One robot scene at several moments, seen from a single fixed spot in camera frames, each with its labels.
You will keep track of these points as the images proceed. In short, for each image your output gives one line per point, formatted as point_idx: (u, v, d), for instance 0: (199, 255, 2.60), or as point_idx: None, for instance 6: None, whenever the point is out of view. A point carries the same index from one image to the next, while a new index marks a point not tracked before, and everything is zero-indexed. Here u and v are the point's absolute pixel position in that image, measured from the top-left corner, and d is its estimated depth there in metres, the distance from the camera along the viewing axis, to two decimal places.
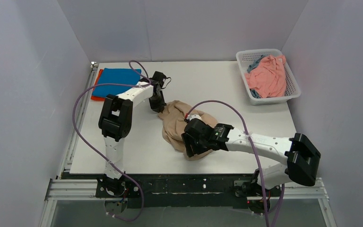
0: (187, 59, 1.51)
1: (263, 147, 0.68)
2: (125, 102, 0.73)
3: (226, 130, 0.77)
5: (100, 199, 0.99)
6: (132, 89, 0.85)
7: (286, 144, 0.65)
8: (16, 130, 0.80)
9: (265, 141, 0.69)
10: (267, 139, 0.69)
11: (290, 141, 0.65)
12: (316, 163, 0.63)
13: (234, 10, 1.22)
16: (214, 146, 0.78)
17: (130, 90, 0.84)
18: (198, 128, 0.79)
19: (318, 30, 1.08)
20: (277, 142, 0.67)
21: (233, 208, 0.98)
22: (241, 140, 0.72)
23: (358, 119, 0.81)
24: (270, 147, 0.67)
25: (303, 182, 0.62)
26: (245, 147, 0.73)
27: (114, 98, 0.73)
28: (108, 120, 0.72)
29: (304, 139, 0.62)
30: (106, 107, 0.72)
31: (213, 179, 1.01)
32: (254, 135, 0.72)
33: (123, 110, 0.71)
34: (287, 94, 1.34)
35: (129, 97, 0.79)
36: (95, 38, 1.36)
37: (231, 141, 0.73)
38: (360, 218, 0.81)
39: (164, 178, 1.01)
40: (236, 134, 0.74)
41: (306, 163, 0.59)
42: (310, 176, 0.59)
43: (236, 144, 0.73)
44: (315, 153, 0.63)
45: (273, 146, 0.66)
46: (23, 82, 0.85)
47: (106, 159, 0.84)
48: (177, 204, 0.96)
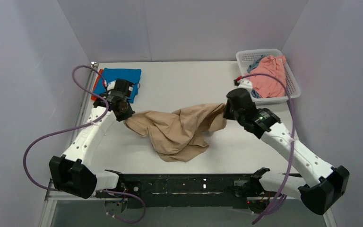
0: (187, 59, 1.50)
1: (299, 158, 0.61)
2: (75, 166, 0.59)
3: (272, 118, 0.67)
5: (100, 199, 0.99)
6: (82, 134, 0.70)
7: (325, 170, 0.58)
8: (17, 129, 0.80)
9: (306, 155, 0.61)
10: (309, 153, 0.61)
11: (331, 170, 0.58)
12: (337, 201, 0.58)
13: (234, 10, 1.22)
16: (248, 126, 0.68)
17: (79, 136, 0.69)
18: (242, 102, 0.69)
19: (318, 30, 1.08)
20: (316, 162, 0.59)
21: (233, 208, 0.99)
22: (282, 138, 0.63)
23: (358, 119, 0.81)
24: (307, 163, 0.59)
25: (313, 208, 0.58)
26: (280, 149, 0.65)
27: (61, 160, 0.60)
28: (64, 185, 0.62)
29: (346, 175, 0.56)
30: (55, 173, 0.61)
31: (213, 179, 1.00)
32: (298, 144, 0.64)
33: (75, 177, 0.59)
34: (287, 94, 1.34)
35: (81, 150, 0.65)
36: (95, 38, 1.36)
37: (272, 133, 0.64)
38: (360, 218, 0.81)
39: (164, 178, 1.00)
40: (279, 130, 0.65)
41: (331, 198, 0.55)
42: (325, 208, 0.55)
43: (274, 138, 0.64)
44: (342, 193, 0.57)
45: (311, 164, 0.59)
46: (23, 82, 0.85)
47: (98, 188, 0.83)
48: (177, 203, 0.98)
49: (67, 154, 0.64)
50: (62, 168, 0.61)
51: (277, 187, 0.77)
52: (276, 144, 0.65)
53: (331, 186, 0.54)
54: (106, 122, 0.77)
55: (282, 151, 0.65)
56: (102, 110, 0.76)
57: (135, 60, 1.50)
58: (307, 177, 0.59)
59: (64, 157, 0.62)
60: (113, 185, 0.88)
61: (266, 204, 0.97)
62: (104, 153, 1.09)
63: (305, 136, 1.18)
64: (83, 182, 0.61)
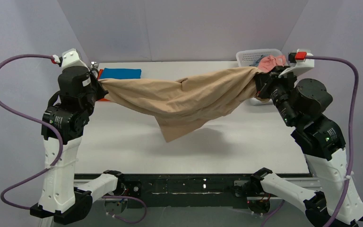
0: (187, 59, 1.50)
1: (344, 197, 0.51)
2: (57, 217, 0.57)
3: (338, 137, 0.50)
5: (99, 199, 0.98)
6: (47, 176, 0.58)
7: (359, 211, 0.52)
8: (17, 129, 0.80)
9: (352, 195, 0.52)
10: (354, 192, 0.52)
11: None
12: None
13: (234, 10, 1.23)
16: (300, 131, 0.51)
17: (47, 178, 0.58)
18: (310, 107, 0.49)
19: (318, 30, 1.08)
20: (356, 203, 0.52)
21: (232, 208, 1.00)
22: (336, 171, 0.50)
23: (359, 119, 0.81)
24: (349, 204, 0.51)
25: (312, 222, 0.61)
26: (326, 176, 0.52)
27: (40, 212, 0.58)
28: None
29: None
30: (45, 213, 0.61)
31: (213, 179, 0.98)
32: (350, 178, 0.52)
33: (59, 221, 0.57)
34: None
35: (53, 199, 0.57)
36: (95, 38, 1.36)
37: (331, 163, 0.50)
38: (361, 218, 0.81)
39: (163, 178, 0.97)
40: (339, 158, 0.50)
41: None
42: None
43: (330, 168, 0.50)
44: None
45: (350, 205, 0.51)
46: (23, 82, 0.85)
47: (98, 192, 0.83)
48: (177, 204, 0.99)
49: (43, 203, 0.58)
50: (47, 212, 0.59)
51: (279, 192, 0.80)
52: (324, 170, 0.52)
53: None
54: (70, 152, 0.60)
55: (327, 181, 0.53)
56: (56, 144, 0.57)
57: (135, 60, 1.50)
58: (334, 209, 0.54)
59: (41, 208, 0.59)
60: (113, 188, 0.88)
61: (266, 204, 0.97)
62: (102, 153, 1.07)
63: None
64: (72, 218, 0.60)
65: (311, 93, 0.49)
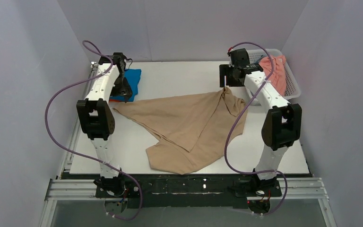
0: (187, 59, 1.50)
1: (265, 94, 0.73)
2: (101, 101, 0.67)
3: (256, 69, 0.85)
5: (100, 199, 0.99)
6: (97, 82, 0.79)
7: (281, 102, 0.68)
8: (17, 129, 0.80)
9: (271, 92, 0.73)
10: (274, 91, 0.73)
11: (287, 104, 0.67)
12: (290, 139, 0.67)
13: (234, 10, 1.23)
16: (239, 73, 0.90)
17: (93, 83, 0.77)
18: (238, 56, 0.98)
19: (318, 30, 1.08)
20: (277, 98, 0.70)
21: (233, 208, 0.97)
22: (257, 80, 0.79)
23: (358, 119, 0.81)
24: (268, 97, 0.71)
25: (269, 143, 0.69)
26: (254, 89, 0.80)
27: (86, 103, 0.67)
28: (90, 125, 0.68)
29: (298, 111, 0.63)
30: (82, 115, 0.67)
31: (213, 179, 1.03)
32: (269, 85, 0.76)
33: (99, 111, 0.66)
34: (287, 94, 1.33)
35: (99, 93, 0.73)
36: (95, 39, 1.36)
37: (251, 76, 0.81)
38: (360, 217, 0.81)
39: (164, 178, 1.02)
40: (258, 75, 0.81)
41: (279, 128, 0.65)
42: (275, 139, 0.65)
43: (251, 80, 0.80)
44: (295, 131, 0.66)
45: (271, 98, 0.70)
46: (23, 82, 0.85)
47: (100, 161, 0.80)
48: (177, 203, 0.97)
49: (90, 97, 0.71)
50: (89, 107, 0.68)
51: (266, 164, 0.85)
52: (250, 85, 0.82)
53: (279, 110, 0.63)
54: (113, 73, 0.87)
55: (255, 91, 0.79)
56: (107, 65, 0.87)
57: (135, 60, 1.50)
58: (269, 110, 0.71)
59: (89, 100, 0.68)
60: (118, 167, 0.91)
61: (266, 204, 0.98)
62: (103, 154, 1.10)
63: (305, 136, 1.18)
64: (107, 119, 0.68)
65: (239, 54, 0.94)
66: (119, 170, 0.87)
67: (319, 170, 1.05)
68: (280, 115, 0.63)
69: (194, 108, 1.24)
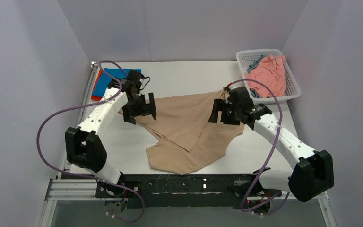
0: (187, 59, 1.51)
1: (285, 143, 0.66)
2: (92, 135, 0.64)
3: (264, 112, 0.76)
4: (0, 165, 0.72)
5: (99, 199, 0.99)
6: (96, 109, 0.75)
7: (307, 152, 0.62)
8: (17, 128, 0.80)
9: (291, 140, 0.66)
10: (293, 139, 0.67)
11: (313, 152, 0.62)
12: (323, 188, 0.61)
13: (234, 10, 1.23)
16: (243, 117, 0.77)
17: (92, 111, 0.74)
18: (239, 97, 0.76)
19: (318, 30, 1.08)
20: (300, 146, 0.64)
21: (233, 208, 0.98)
22: (270, 126, 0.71)
23: (358, 119, 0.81)
24: (290, 145, 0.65)
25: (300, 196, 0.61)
26: (268, 135, 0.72)
27: (76, 131, 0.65)
28: (77, 157, 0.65)
29: (327, 160, 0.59)
30: (71, 144, 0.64)
31: (213, 179, 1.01)
32: (285, 130, 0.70)
33: (90, 147, 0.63)
34: (287, 94, 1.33)
35: (95, 123, 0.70)
36: (95, 39, 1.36)
37: (261, 121, 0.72)
38: (360, 217, 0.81)
39: (164, 178, 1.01)
40: (269, 119, 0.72)
41: (313, 182, 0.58)
42: (310, 194, 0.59)
43: (262, 125, 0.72)
44: (327, 180, 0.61)
45: (294, 147, 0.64)
46: (24, 82, 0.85)
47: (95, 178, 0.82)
48: (176, 204, 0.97)
49: (82, 126, 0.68)
50: (78, 137, 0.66)
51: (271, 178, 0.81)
52: (261, 129, 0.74)
53: (308, 163, 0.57)
54: (120, 100, 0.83)
55: (268, 135, 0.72)
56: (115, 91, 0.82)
57: (135, 60, 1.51)
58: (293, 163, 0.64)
59: (80, 129, 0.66)
60: (117, 175, 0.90)
61: (266, 204, 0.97)
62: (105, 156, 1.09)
63: (305, 136, 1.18)
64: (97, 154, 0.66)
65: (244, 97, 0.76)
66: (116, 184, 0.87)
67: None
68: (312, 169, 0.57)
69: (194, 108, 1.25)
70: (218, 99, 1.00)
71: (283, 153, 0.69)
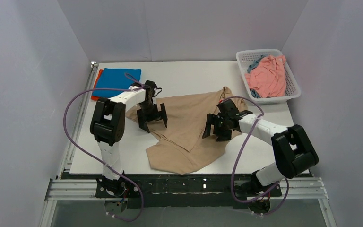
0: (187, 59, 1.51)
1: (263, 127, 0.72)
2: (119, 105, 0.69)
3: (246, 114, 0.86)
4: (0, 165, 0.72)
5: (100, 199, 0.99)
6: (125, 92, 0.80)
7: (282, 129, 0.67)
8: (17, 128, 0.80)
9: (268, 125, 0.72)
10: (271, 124, 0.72)
11: (287, 128, 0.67)
12: (309, 162, 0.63)
13: (234, 10, 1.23)
16: (231, 123, 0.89)
17: (122, 92, 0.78)
18: (226, 108, 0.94)
19: (318, 30, 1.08)
20: (275, 126, 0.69)
21: (233, 208, 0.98)
22: (251, 120, 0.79)
23: (358, 119, 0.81)
24: (267, 128, 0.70)
25: (288, 173, 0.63)
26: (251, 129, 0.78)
27: (106, 101, 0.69)
28: (99, 125, 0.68)
29: (300, 131, 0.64)
30: (98, 111, 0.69)
31: (213, 179, 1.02)
32: (263, 121, 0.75)
33: (116, 113, 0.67)
34: (287, 94, 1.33)
35: (122, 100, 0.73)
36: (95, 39, 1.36)
37: (243, 119, 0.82)
38: (360, 217, 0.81)
39: (164, 178, 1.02)
40: (249, 117, 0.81)
41: (292, 153, 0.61)
42: (294, 167, 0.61)
43: (244, 122, 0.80)
44: (310, 152, 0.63)
45: (270, 128, 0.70)
46: (24, 82, 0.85)
47: (103, 162, 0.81)
48: (176, 203, 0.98)
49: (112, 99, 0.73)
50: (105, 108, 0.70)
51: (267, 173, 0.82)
52: (246, 127, 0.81)
53: (283, 136, 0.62)
54: (142, 94, 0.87)
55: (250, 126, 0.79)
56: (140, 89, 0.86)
57: (135, 60, 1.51)
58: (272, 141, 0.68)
59: (109, 100, 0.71)
60: (121, 170, 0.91)
61: (266, 204, 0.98)
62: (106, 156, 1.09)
63: None
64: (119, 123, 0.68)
65: (230, 107, 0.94)
66: (120, 174, 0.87)
67: (319, 170, 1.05)
68: (286, 139, 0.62)
69: (194, 108, 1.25)
70: (211, 113, 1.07)
71: (264, 138, 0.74)
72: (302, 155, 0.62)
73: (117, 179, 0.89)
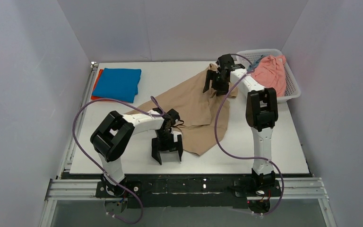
0: (187, 59, 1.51)
1: (246, 82, 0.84)
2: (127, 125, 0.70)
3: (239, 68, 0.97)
4: None
5: (99, 199, 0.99)
6: (142, 114, 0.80)
7: (260, 88, 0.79)
8: (17, 129, 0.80)
9: (251, 81, 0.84)
10: (253, 81, 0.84)
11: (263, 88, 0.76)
12: (271, 118, 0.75)
13: (234, 10, 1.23)
16: (225, 72, 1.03)
17: (139, 114, 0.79)
18: (224, 60, 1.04)
19: (318, 30, 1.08)
20: (256, 84, 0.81)
21: (233, 208, 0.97)
22: (239, 74, 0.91)
23: (358, 119, 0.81)
24: (249, 84, 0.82)
25: (252, 123, 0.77)
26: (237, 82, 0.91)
27: (116, 116, 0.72)
28: (101, 137, 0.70)
29: (272, 93, 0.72)
30: (105, 123, 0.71)
31: (213, 179, 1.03)
32: (249, 77, 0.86)
33: (118, 133, 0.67)
34: (287, 94, 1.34)
35: (133, 120, 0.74)
36: (95, 39, 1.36)
37: (235, 71, 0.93)
38: (360, 217, 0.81)
39: (164, 178, 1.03)
40: (240, 71, 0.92)
41: (258, 109, 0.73)
42: (256, 119, 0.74)
43: (234, 74, 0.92)
44: (273, 111, 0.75)
45: (251, 85, 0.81)
46: (24, 82, 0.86)
47: (102, 170, 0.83)
48: (176, 203, 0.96)
49: (125, 117, 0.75)
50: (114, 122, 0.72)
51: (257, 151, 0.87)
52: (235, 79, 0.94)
53: (256, 94, 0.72)
54: (158, 122, 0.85)
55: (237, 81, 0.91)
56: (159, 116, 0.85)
57: (135, 60, 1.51)
58: None
59: (120, 116, 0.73)
60: (120, 179, 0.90)
61: (266, 204, 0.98)
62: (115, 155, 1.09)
63: (304, 136, 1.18)
64: (121, 145, 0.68)
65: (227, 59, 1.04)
66: (117, 183, 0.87)
67: (319, 170, 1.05)
68: (258, 97, 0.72)
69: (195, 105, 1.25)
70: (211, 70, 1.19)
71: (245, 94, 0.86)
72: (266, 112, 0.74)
73: (115, 185, 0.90)
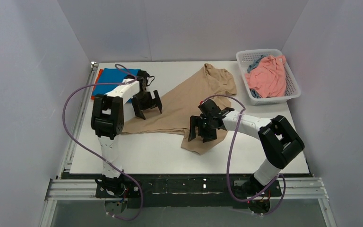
0: (186, 59, 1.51)
1: (246, 123, 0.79)
2: (116, 99, 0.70)
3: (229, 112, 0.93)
4: None
5: (99, 199, 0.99)
6: (119, 86, 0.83)
7: (265, 122, 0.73)
8: (17, 129, 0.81)
9: (251, 119, 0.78)
10: (253, 118, 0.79)
11: (270, 121, 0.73)
12: (297, 150, 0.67)
13: (234, 11, 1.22)
16: (216, 122, 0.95)
17: (117, 86, 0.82)
18: (208, 108, 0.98)
19: (318, 30, 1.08)
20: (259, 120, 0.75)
21: (233, 208, 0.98)
22: (234, 117, 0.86)
23: (357, 119, 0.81)
24: (252, 123, 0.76)
25: (278, 163, 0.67)
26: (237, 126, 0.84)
27: (103, 97, 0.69)
28: (100, 120, 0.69)
29: (283, 121, 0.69)
30: (96, 107, 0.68)
31: (213, 179, 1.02)
32: (246, 116, 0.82)
33: (114, 108, 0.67)
34: (287, 94, 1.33)
35: (118, 93, 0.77)
36: (95, 39, 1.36)
37: (227, 118, 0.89)
38: (360, 217, 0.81)
39: (164, 178, 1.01)
40: (233, 115, 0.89)
41: (279, 144, 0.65)
42: (283, 156, 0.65)
43: (229, 119, 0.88)
44: (295, 140, 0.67)
45: (254, 122, 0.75)
46: (23, 82, 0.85)
47: (103, 159, 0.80)
48: (177, 203, 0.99)
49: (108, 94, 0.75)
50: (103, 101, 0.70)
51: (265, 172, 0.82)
52: (229, 126, 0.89)
53: (269, 129, 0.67)
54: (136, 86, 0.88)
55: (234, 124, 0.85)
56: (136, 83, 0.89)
57: (135, 60, 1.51)
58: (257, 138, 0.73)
59: (106, 95, 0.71)
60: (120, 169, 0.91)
61: (266, 204, 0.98)
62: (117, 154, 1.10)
63: (304, 136, 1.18)
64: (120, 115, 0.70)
65: (212, 106, 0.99)
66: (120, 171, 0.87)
67: (318, 170, 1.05)
68: (271, 132, 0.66)
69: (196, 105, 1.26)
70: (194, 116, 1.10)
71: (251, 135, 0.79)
72: (290, 144, 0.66)
73: (116, 177, 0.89)
